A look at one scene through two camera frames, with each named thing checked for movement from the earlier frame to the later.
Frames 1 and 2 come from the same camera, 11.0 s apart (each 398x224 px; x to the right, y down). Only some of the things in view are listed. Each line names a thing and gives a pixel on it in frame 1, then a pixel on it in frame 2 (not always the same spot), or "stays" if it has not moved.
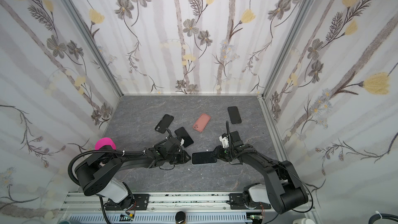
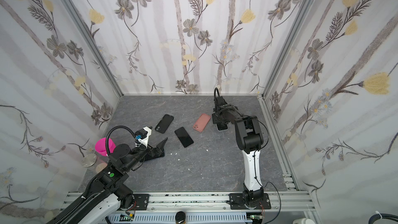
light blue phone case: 199,158 to 227,126
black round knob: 180,217 stays
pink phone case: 201,122 stays
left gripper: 184,158 to 157,150
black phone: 182,133 stays
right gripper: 222,153 to 219,118
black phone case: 164,123 stays
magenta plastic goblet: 103,141 stays
